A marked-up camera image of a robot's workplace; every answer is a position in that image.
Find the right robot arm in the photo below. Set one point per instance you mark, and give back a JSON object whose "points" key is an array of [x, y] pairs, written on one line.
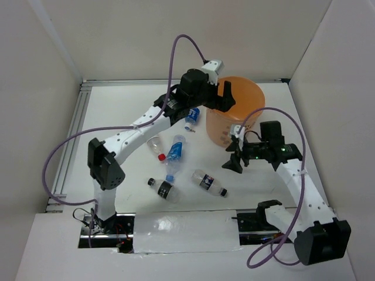
{"points": [[314, 229]]}

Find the dark label bottle black cap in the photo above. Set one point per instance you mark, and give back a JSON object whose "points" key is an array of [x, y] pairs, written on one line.
{"points": [[208, 183]]}

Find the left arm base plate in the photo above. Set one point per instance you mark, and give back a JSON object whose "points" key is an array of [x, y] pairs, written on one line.
{"points": [[119, 236]]}

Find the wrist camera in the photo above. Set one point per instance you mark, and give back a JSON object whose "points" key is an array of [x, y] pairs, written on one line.
{"points": [[212, 69], [238, 131]]}

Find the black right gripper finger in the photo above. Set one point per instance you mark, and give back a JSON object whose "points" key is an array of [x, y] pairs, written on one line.
{"points": [[234, 146], [234, 163]]}

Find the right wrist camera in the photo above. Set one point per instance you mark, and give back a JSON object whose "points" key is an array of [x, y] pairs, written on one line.
{"points": [[238, 131]]}

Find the blue label bottle white neck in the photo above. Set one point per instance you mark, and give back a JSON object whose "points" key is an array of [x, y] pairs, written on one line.
{"points": [[191, 119]]}

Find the red label clear bottle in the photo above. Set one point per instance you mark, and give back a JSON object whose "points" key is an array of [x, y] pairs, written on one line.
{"points": [[156, 147]]}

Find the blue label bottle blue cap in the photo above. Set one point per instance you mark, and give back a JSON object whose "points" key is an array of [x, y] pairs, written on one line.
{"points": [[174, 157]]}

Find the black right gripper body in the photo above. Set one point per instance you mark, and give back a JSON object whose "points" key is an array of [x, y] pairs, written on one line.
{"points": [[255, 150]]}

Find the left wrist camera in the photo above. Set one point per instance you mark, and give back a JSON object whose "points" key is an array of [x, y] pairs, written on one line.
{"points": [[212, 69]]}

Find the white taped cover sheet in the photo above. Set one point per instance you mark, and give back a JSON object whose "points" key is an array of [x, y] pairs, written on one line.
{"points": [[186, 232]]}

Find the orange plastic bin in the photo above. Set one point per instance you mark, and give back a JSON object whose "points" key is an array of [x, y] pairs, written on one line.
{"points": [[248, 96]]}

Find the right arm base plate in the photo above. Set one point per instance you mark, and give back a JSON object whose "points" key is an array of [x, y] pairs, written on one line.
{"points": [[250, 229]]}

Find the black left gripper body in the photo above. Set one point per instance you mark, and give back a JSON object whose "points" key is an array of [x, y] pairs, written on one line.
{"points": [[208, 97]]}

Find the aluminium table edge rail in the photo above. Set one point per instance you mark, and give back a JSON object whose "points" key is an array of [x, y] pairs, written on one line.
{"points": [[55, 194]]}

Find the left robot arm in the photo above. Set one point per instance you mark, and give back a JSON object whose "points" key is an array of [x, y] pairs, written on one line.
{"points": [[106, 157]]}

